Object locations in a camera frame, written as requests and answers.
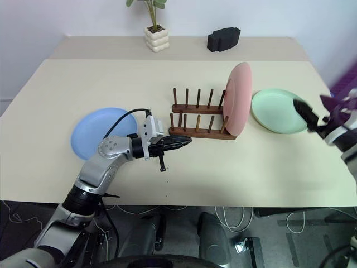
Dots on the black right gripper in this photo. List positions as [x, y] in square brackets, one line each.
[320, 129]

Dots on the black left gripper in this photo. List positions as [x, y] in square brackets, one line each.
[156, 149]

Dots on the green plate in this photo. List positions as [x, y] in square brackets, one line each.
[273, 111]

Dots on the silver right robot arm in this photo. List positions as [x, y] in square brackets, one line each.
[347, 145]

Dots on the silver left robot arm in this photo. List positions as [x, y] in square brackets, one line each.
[92, 170]

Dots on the wooden dish rack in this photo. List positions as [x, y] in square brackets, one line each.
[200, 135]

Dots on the pink plate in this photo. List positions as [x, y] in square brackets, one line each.
[237, 106]

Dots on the blue plate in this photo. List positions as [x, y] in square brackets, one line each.
[92, 131]

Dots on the dark rounded shape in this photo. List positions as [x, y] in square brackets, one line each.
[213, 237]

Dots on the white bubble plant pot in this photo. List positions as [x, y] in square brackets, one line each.
[156, 40]

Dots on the black foam block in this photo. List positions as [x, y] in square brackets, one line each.
[223, 39]

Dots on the black metal table foot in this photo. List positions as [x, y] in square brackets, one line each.
[255, 251]

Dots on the green leafy plant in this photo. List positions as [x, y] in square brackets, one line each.
[153, 11]

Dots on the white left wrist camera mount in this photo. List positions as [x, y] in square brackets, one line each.
[150, 127]

